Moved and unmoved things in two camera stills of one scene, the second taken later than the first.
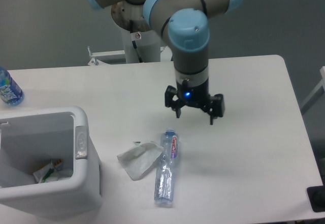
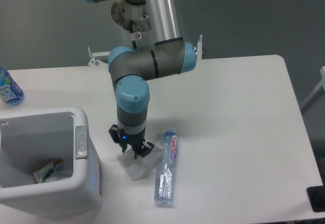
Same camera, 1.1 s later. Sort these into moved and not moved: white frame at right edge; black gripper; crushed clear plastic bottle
Moved: black gripper
Not moved: white frame at right edge; crushed clear plastic bottle
